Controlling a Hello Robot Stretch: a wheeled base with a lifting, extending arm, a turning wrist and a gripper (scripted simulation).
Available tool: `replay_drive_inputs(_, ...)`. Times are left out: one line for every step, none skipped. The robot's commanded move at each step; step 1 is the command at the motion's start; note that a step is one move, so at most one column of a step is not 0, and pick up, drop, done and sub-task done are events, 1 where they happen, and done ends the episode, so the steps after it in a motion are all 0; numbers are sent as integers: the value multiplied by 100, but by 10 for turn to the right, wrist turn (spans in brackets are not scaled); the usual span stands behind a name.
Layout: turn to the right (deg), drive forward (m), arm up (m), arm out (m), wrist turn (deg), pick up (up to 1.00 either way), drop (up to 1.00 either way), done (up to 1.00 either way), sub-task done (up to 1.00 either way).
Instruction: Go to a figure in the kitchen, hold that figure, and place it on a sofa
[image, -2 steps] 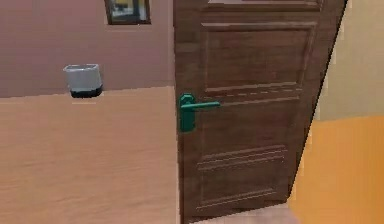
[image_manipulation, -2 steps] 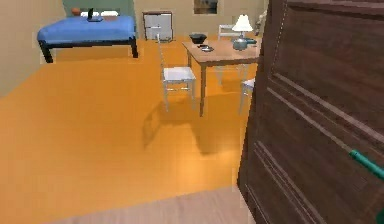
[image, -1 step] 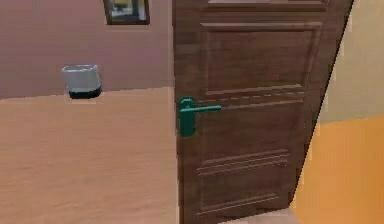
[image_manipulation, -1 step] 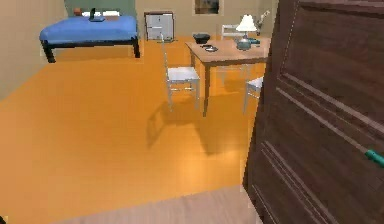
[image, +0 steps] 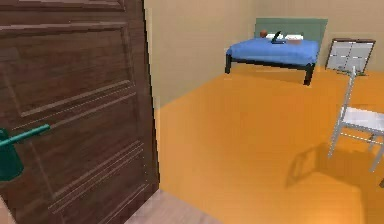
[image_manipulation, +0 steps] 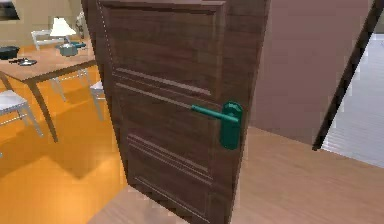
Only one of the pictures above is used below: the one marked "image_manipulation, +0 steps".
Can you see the dark brown wooden door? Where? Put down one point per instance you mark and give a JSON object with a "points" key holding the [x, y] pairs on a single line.
{"points": [[160, 100]]}

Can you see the white table lamp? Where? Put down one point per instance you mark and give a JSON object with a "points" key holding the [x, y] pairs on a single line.
{"points": [[62, 29]]}

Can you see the brown wooden dining table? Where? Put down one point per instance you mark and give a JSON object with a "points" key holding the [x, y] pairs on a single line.
{"points": [[43, 66]]}

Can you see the white chair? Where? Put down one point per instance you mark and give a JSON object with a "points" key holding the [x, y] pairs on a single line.
{"points": [[41, 36], [13, 103]]}

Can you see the black pan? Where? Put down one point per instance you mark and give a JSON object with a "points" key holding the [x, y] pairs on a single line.
{"points": [[7, 52]]}

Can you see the dark framed picture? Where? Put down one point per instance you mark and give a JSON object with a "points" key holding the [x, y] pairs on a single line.
{"points": [[7, 10]]}

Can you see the dark brown door frame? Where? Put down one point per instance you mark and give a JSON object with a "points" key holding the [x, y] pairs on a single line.
{"points": [[350, 73]]}

